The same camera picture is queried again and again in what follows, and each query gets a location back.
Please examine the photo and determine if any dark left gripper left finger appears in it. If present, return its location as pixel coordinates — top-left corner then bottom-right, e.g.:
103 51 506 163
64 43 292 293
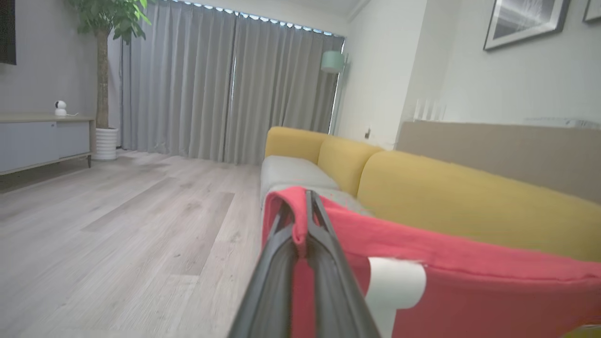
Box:
228 202 301 338

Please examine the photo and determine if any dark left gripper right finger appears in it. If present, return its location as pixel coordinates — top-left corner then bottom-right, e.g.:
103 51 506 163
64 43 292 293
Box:
305 190 381 338

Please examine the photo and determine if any red and white striped garment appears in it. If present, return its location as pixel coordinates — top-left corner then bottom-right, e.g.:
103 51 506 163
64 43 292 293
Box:
261 185 601 338

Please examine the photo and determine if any yellow and grey sofa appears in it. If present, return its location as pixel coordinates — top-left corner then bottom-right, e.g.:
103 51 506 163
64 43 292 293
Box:
260 126 601 338

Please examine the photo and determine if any grey pleated curtain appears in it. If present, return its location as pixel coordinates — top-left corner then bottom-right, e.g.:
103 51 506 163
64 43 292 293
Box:
108 0 346 165

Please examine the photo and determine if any white ribbed plant pot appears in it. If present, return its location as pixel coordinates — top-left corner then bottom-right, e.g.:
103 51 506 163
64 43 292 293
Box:
93 127 119 161

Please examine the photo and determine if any beige panel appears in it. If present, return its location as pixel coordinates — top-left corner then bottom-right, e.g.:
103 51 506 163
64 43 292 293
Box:
396 120 601 205

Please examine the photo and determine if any floor lamp with green shade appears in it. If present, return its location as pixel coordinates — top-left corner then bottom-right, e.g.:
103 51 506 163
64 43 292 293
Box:
321 50 350 137

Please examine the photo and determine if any low TV cabinet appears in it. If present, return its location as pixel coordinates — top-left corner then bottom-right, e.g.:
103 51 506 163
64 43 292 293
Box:
0 114 95 177

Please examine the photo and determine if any green potted tree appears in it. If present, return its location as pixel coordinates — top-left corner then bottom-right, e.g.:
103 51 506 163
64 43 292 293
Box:
68 0 153 130

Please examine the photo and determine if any large framed wall picture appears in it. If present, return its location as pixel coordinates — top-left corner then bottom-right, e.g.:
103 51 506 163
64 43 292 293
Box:
483 0 571 52

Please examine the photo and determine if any black wall television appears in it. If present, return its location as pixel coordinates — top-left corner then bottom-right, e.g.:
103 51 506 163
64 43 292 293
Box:
0 0 17 66

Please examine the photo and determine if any small framed wall picture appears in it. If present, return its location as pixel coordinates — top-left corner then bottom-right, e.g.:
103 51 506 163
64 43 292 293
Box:
582 0 601 23

